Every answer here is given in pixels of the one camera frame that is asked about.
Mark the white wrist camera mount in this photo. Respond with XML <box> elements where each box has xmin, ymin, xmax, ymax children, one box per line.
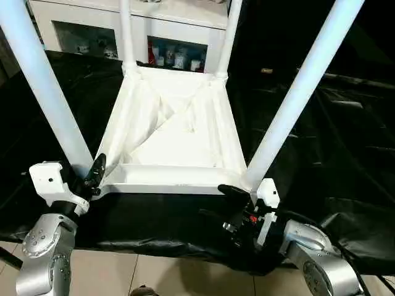
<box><xmin>255</xmin><ymin>178</ymin><xmax>281</xmax><ymax>247</ymax></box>
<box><xmin>28</xmin><ymin>161</ymin><xmax>91</xmax><ymax>216</ymax></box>

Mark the black work mat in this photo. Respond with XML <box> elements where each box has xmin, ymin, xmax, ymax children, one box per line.
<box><xmin>0</xmin><ymin>49</ymin><xmax>395</xmax><ymax>277</ymax></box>

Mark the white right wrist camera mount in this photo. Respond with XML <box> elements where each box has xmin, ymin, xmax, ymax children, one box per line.
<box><xmin>255</xmin><ymin>178</ymin><xmax>281</xmax><ymax>247</ymax></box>

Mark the black metal table frame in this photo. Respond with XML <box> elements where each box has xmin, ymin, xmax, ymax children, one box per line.
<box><xmin>0</xmin><ymin>246</ymin><xmax>25</xmax><ymax>269</ymax></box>

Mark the white plastic table leg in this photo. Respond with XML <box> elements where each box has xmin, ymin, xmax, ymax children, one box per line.
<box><xmin>244</xmin><ymin>0</ymin><xmax>367</xmax><ymax>200</ymax></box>
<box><xmin>0</xmin><ymin>0</ymin><xmax>95</xmax><ymax>179</ymax></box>
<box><xmin>118</xmin><ymin>0</ymin><xmax>139</xmax><ymax>77</ymax></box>
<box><xmin>215</xmin><ymin>0</ymin><xmax>244</xmax><ymax>81</ymax></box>

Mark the white glass door cabinet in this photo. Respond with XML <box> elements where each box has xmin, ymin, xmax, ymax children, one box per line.
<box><xmin>27</xmin><ymin>0</ymin><xmax>231</xmax><ymax>75</ymax></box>

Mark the dark long rod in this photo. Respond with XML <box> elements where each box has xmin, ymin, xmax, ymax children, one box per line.
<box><xmin>323</xmin><ymin>73</ymin><xmax>395</xmax><ymax>87</ymax></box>

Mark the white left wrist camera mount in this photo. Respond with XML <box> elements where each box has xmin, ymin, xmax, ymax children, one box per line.
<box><xmin>28</xmin><ymin>161</ymin><xmax>91</xmax><ymax>216</ymax></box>

